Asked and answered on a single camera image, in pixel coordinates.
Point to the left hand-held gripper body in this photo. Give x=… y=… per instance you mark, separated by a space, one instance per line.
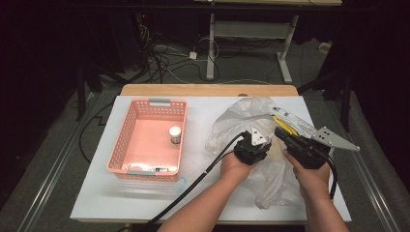
x=249 y=151

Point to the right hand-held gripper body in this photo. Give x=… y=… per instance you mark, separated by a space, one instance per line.
x=306 y=151

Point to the clear plastic bag yellow smiley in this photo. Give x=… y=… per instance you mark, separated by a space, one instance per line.
x=238 y=119

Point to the small white-capped bottle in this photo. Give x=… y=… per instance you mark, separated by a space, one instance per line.
x=175 y=132

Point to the pink plastic basket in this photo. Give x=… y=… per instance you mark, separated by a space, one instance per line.
x=145 y=148

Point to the person's left hand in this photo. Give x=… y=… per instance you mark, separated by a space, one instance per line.
x=235 y=169

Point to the person's right hand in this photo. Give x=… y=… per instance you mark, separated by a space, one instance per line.
x=314 y=182

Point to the black stand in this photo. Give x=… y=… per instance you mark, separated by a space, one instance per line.
x=346 y=103
x=80 y=96

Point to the wooden table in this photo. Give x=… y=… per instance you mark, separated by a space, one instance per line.
x=193 y=89

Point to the white power adapter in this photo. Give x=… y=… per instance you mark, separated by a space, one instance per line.
x=192 y=55

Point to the white board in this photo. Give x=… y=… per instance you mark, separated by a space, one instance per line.
x=96 y=193

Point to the metal floor rail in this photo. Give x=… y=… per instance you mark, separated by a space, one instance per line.
x=48 y=183
x=374 y=193

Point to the white metal desk frame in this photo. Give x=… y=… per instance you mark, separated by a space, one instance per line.
x=248 y=29

